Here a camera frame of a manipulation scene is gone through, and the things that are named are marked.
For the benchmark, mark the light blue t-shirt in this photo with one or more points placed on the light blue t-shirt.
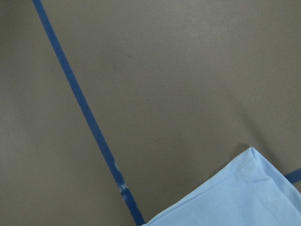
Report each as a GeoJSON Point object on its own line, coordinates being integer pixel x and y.
{"type": "Point", "coordinates": [248, 191]}

